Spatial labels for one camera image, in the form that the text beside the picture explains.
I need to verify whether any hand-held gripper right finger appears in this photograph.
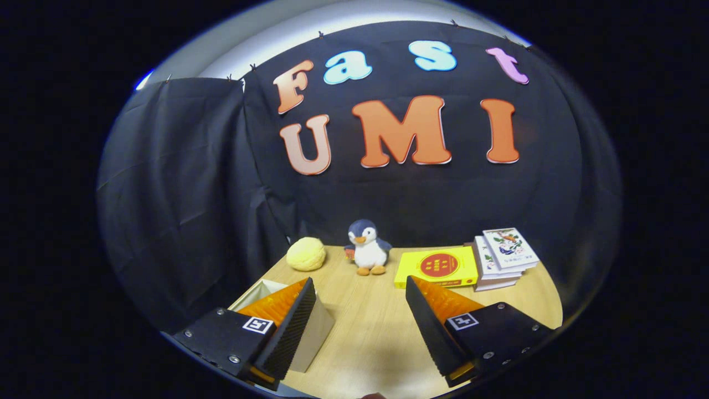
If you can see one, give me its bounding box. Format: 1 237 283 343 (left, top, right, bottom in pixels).
405 275 554 388

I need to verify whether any blue white penguin plush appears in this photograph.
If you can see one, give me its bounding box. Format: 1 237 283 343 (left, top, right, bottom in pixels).
344 219 393 276

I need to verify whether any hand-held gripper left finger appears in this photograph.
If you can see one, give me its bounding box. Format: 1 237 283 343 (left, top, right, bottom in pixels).
173 277 317 391

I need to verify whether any yellow book with red circle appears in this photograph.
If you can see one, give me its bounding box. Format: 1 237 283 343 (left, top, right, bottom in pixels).
394 246 479 289

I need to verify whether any beige fabric storage box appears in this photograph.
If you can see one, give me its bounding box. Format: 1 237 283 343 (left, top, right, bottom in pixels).
228 279 336 373

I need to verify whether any yellow round plush ball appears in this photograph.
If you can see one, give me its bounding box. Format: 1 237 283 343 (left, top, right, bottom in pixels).
286 237 327 272

